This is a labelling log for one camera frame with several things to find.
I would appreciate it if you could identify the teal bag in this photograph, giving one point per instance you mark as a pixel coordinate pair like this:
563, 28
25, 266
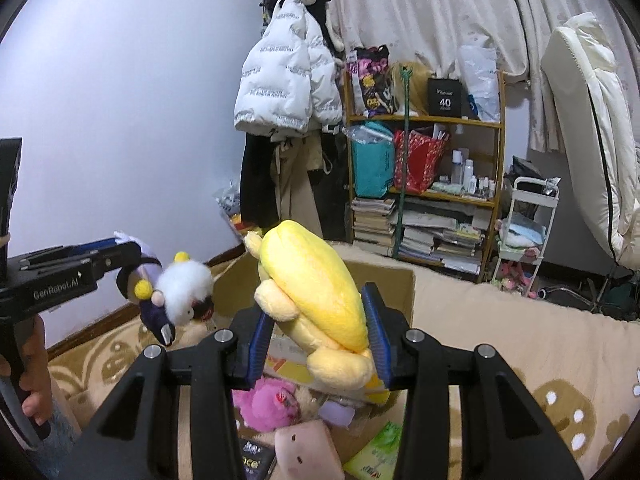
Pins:
370, 165

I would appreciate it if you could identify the white recliner chair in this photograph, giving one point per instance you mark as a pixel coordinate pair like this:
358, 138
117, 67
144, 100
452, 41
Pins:
585, 110

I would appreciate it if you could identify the white trolley cart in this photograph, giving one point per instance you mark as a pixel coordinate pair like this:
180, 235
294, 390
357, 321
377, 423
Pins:
525, 180

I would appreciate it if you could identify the black box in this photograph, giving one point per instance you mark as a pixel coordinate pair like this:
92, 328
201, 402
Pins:
445, 97

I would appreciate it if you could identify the white-haired plush doll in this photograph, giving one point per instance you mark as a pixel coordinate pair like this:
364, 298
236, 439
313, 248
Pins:
185, 285

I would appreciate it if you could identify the black packet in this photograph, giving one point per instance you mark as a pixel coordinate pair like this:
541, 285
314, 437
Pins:
255, 465

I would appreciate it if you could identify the cardboard box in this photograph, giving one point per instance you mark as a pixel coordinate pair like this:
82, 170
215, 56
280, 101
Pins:
352, 272

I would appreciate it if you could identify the person's left hand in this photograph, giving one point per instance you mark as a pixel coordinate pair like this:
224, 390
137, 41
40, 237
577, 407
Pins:
36, 375

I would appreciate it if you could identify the beige trousers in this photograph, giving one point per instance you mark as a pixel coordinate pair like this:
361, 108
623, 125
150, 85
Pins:
292, 185

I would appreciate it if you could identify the stack of books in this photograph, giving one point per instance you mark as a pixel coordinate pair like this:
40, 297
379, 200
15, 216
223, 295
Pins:
370, 225

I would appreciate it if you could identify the pale patterned curtain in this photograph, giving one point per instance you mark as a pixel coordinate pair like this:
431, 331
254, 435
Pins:
425, 5

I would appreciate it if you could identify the yellow plush toy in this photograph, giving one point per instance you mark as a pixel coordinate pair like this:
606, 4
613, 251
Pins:
310, 280

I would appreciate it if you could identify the black hanging coat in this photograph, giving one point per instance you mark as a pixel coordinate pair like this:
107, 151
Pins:
252, 180

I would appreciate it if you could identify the plastic bag of toys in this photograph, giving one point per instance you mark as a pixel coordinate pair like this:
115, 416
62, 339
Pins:
230, 205

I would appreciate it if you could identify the blond wig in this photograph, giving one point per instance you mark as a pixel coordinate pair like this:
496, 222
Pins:
419, 90

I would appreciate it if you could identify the colourful printed bag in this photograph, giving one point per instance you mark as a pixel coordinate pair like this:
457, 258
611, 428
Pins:
372, 85

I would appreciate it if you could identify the group of cosmetic bottles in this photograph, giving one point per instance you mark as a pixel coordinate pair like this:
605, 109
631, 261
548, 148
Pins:
470, 170

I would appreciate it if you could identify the pink plush toy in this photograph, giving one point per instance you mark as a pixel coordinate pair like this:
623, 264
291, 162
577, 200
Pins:
270, 405

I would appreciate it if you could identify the pink square plush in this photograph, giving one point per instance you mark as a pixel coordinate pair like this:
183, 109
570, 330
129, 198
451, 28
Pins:
307, 450

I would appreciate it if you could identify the red gift bag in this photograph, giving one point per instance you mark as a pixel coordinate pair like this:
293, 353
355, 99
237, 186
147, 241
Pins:
417, 160

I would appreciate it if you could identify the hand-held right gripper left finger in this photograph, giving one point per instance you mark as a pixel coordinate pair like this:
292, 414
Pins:
257, 347

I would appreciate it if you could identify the black item on cart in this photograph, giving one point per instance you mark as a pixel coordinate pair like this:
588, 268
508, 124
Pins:
525, 167

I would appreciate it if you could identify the white puffer jacket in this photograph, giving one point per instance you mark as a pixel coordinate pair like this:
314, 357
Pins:
280, 70

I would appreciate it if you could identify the green pole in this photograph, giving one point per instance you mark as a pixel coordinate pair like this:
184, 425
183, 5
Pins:
406, 125

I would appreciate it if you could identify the beige brown printed blanket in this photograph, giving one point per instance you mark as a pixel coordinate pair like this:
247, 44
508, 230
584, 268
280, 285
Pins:
475, 310

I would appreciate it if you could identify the pile of magazines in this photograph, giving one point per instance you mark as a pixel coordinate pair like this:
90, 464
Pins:
440, 240

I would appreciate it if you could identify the folded light blue cloth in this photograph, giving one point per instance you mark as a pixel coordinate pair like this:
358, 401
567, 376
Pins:
522, 232

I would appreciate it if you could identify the wooden shelf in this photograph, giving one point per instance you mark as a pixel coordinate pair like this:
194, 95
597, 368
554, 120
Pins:
425, 119

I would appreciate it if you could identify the black hanging garment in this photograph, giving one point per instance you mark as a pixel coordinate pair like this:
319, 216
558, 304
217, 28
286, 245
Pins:
335, 200

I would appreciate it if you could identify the clear plastic bag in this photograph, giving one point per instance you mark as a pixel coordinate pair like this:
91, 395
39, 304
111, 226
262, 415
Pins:
480, 80

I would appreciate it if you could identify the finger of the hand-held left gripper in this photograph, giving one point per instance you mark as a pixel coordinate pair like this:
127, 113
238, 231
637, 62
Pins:
117, 260
95, 246

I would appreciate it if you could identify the green packet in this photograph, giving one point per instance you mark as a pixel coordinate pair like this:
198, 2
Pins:
375, 455

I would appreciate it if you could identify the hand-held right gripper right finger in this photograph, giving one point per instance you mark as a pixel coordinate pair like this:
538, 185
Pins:
376, 340

